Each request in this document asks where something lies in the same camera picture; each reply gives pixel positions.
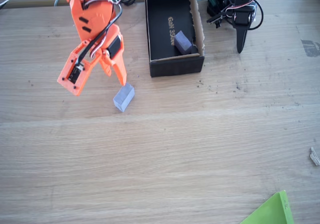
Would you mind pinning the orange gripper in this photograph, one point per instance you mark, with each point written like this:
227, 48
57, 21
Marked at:
114, 45

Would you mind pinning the beige scrap piece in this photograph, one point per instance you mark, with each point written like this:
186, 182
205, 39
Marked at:
315, 157

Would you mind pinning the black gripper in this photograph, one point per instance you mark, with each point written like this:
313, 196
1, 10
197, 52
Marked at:
241, 34

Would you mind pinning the orange camera mount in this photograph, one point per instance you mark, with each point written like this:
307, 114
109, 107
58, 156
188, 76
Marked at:
70, 81

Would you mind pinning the grey tape patch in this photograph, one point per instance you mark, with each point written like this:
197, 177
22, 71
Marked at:
311, 48

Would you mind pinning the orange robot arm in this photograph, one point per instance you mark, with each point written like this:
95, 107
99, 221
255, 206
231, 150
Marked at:
95, 17

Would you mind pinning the pale purple foam block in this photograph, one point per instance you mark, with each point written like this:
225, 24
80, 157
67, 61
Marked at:
182, 43
123, 98

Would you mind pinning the black cardboard box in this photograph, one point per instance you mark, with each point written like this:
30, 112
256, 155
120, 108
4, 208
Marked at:
175, 68

